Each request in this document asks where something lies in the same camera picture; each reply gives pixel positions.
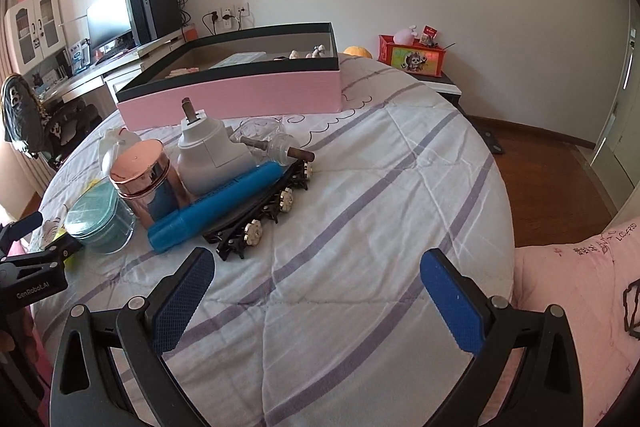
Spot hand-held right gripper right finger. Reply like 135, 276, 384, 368
420, 248, 586, 427

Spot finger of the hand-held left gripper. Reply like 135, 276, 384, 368
27, 237, 84, 269
0, 211, 44, 253

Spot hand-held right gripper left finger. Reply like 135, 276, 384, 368
50, 247, 216, 427

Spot teal oval clear case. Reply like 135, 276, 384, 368
65, 181, 137, 254

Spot black flower hair clip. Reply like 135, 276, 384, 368
202, 157, 315, 263

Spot blue tube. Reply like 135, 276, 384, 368
147, 161, 285, 255

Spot rose gold jar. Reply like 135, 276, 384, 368
109, 139, 188, 229

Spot white plug night light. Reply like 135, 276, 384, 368
177, 97, 258, 196

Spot clear glass bottle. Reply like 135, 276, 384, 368
231, 117, 316, 168

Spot pink storage box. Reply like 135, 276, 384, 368
116, 23, 343, 132

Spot yellow packet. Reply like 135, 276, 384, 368
50, 229, 83, 270

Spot dark printed jacket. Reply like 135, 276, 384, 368
0, 74, 51, 158

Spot black office chair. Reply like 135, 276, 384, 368
40, 102, 103, 168

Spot striped quilted tablecloth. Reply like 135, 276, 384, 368
31, 52, 516, 427

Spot pink bed blanket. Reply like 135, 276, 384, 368
495, 217, 640, 427

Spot black bathroom scale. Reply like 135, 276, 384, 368
477, 129, 506, 155

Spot white desk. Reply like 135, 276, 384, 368
30, 27, 198, 118

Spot blue white desk box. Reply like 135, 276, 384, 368
70, 39, 91, 70

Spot white glass-door cabinet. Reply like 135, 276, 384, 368
4, 0, 68, 62

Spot black keyboard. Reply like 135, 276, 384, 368
95, 39, 137, 60

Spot black computer monitor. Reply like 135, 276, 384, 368
86, 0, 133, 52

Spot black white low cabinet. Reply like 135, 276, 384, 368
410, 69, 468, 112

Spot red storage crate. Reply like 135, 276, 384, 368
377, 34, 448, 78

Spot black computer tower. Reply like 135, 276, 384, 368
124, 0, 182, 46

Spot white wardrobe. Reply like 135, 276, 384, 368
592, 0, 640, 188

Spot pink plush toy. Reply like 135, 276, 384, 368
392, 24, 421, 45

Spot black power cable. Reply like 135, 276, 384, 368
202, 12, 241, 38

